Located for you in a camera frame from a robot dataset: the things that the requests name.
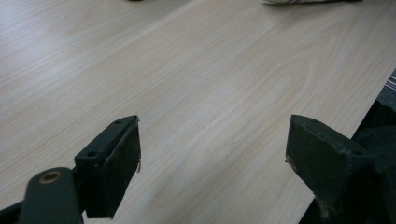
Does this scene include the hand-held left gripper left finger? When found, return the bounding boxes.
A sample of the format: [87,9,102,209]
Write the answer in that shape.
[74,115,142,219]

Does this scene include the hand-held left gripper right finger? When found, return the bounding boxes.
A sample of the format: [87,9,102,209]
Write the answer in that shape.
[285,114,385,220]

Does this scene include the white and purple toothpaste tube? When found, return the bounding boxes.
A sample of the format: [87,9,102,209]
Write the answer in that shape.
[262,0,362,6]

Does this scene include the dark cloth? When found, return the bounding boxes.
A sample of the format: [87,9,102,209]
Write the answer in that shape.
[352,98,396,157]

